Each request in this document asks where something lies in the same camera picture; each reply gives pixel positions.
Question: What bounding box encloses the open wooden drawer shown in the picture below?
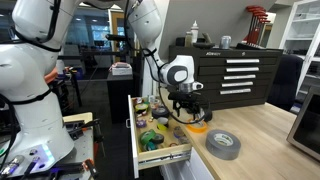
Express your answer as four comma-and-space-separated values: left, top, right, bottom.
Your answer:
127, 96, 191, 178

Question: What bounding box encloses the black tape roll in drawer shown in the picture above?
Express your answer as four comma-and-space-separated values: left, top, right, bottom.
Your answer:
152, 107, 169, 119

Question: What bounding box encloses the white cabinet with shelves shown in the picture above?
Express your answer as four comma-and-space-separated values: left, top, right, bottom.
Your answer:
279, 0, 320, 102

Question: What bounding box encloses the orange masking tape roll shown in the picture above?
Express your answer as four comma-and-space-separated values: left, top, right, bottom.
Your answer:
186, 121, 207, 133

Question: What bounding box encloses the grey duct tape roll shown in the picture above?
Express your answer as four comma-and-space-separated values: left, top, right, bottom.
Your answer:
205, 129, 241, 160

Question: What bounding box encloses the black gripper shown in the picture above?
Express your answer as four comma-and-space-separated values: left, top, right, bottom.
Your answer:
168, 92, 205, 120

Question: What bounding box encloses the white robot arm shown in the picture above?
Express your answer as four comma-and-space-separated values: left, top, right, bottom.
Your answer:
0, 0, 203, 167

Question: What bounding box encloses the black metal tool chest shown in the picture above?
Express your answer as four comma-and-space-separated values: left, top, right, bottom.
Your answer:
169, 46, 282, 110

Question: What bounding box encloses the green tape roll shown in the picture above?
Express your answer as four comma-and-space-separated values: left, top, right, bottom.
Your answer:
140, 129, 156, 145

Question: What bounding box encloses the white tape roll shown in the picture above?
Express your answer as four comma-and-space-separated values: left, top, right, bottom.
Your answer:
157, 117, 169, 127

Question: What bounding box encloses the black office chair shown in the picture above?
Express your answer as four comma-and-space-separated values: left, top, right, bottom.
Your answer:
267, 54, 303, 111

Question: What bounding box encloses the white squeeze bottle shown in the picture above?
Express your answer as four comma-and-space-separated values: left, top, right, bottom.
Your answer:
191, 21, 199, 43

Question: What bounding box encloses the microwave oven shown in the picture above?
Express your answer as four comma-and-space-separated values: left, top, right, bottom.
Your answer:
287, 86, 320, 161

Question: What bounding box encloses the red T-handle wrench set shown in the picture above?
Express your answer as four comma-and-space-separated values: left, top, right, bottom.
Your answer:
246, 5, 269, 45

